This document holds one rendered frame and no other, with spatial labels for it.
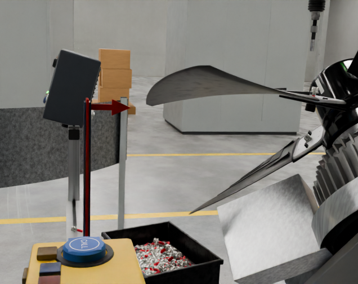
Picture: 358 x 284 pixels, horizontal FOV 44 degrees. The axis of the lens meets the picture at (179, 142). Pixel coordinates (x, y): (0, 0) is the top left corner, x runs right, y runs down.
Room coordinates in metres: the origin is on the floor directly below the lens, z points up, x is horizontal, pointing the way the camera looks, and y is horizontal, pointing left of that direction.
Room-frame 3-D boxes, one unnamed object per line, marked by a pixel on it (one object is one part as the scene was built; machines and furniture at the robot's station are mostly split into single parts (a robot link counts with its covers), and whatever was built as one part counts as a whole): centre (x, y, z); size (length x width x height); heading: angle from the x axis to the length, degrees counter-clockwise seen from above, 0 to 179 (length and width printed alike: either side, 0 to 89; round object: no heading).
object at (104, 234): (0.84, 0.03, 0.85); 0.22 x 0.17 x 0.07; 30
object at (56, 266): (0.36, 0.11, 1.08); 0.02 x 0.02 x 0.01; 14
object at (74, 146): (1.15, 0.28, 0.96); 0.03 x 0.03 x 0.20; 14
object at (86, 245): (0.40, 0.08, 1.08); 0.04 x 0.04 x 0.02
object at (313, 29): (0.73, -0.20, 1.30); 0.01 x 0.01 x 0.05
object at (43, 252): (0.39, 0.12, 1.08); 0.02 x 0.02 x 0.01; 14
